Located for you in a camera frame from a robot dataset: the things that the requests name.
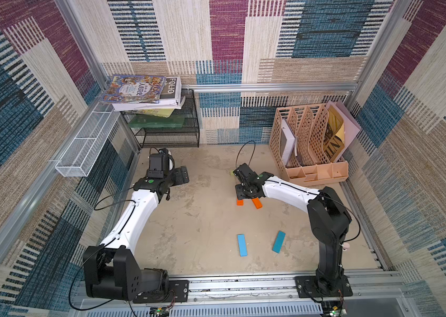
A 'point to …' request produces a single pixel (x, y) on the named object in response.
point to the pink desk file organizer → (298, 147)
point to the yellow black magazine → (333, 124)
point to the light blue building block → (242, 246)
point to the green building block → (232, 173)
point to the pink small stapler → (346, 246)
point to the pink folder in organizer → (351, 128)
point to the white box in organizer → (287, 140)
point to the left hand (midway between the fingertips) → (176, 172)
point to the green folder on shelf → (148, 121)
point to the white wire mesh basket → (78, 158)
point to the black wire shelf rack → (185, 137)
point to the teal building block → (278, 242)
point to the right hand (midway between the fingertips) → (244, 190)
